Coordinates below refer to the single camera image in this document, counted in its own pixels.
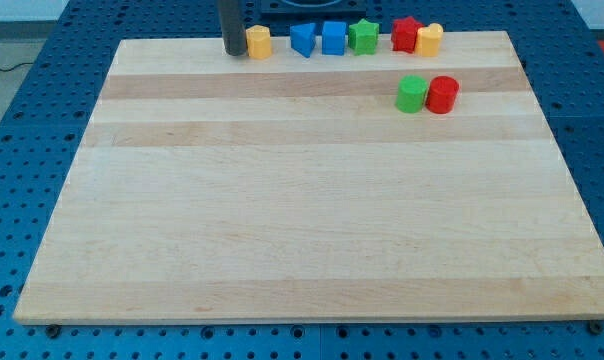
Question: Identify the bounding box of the blue cube block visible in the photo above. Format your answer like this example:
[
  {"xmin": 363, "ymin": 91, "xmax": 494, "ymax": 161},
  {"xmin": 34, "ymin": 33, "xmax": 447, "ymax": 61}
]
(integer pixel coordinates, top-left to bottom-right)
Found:
[{"xmin": 322, "ymin": 21, "xmax": 347, "ymax": 56}]

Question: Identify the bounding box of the blue triangle block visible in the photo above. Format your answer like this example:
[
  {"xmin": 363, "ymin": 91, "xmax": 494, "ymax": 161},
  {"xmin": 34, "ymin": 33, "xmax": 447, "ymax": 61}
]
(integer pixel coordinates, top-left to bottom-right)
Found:
[{"xmin": 289, "ymin": 23, "xmax": 316, "ymax": 58}]

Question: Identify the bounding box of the yellow hexagon block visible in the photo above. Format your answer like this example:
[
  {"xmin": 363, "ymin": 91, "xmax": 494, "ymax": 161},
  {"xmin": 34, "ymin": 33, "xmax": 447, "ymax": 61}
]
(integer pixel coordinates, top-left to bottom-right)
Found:
[{"xmin": 245, "ymin": 25, "xmax": 273, "ymax": 60}]

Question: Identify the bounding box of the green star block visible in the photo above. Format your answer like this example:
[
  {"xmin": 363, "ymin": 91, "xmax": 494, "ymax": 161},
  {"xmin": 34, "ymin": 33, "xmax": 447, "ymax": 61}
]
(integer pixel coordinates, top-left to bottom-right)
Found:
[{"xmin": 348, "ymin": 19, "xmax": 379, "ymax": 55}]

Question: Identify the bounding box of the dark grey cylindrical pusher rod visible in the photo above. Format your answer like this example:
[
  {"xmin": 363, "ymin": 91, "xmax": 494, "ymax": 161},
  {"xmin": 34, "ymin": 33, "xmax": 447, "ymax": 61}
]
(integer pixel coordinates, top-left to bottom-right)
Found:
[{"xmin": 216, "ymin": 0, "xmax": 247, "ymax": 56}]

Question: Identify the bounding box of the red star block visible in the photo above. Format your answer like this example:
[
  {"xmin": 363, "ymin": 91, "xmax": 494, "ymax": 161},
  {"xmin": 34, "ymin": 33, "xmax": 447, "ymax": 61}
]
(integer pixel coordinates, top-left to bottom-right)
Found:
[{"xmin": 391, "ymin": 16, "xmax": 424, "ymax": 53}]

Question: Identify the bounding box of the red cylinder block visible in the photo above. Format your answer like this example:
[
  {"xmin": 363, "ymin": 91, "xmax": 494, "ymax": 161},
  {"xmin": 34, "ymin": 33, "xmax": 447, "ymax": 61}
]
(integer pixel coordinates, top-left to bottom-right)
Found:
[{"xmin": 425, "ymin": 76, "xmax": 460, "ymax": 114}]

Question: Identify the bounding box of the green cylinder block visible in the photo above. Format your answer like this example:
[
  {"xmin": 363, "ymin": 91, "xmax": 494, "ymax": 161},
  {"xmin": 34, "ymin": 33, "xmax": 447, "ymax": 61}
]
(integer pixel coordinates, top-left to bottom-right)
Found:
[{"xmin": 395, "ymin": 75, "xmax": 428, "ymax": 113}]

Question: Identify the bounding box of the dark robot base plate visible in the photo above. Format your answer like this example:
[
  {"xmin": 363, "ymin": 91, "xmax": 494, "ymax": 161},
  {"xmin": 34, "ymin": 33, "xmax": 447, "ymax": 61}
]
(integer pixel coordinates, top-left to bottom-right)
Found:
[{"xmin": 257, "ymin": 0, "xmax": 367, "ymax": 17}]

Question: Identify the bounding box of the light wooden board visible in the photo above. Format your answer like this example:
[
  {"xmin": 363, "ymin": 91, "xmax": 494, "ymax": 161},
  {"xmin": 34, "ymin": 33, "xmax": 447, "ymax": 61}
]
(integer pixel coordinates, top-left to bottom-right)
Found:
[{"xmin": 14, "ymin": 31, "xmax": 604, "ymax": 325}]

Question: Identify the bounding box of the black cable on floor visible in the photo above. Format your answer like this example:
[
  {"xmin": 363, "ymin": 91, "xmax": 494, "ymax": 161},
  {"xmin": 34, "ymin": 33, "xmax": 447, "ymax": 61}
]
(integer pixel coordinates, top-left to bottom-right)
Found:
[{"xmin": 0, "ymin": 48, "xmax": 35, "ymax": 73}]

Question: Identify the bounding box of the yellow heart block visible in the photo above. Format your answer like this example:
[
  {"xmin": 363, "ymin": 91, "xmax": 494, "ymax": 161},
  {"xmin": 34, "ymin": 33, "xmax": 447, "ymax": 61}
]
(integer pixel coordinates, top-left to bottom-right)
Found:
[{"xmin": 415, "ymin": 23, "xmax": 444, "ymax": 57}]

